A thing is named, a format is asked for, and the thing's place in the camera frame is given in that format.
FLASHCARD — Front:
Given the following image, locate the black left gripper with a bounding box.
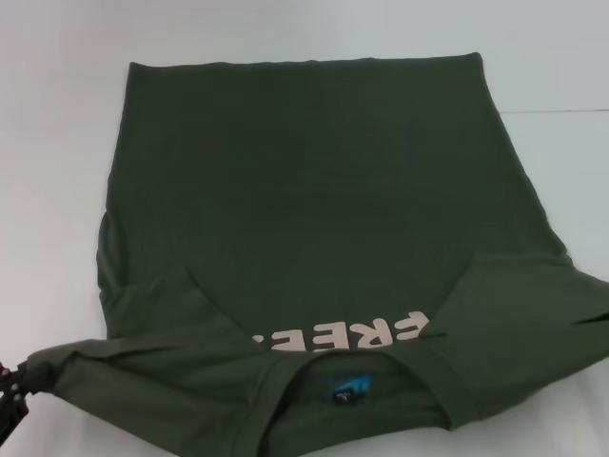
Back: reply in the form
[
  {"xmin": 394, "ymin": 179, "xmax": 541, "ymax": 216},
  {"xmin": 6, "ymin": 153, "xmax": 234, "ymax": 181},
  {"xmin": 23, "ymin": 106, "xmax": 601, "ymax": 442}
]
[{"xmin": 0, "ymin": 361, "xmax": 58, "ymax": 423}]

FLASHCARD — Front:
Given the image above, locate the dark green FREE! t-shirt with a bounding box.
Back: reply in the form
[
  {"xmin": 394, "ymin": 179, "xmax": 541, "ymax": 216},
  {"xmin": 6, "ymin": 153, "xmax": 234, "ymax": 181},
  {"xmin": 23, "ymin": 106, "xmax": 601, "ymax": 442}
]
[{"xmin": 26, "ymin": 50, "xmax": 609, "ymax": 457}]

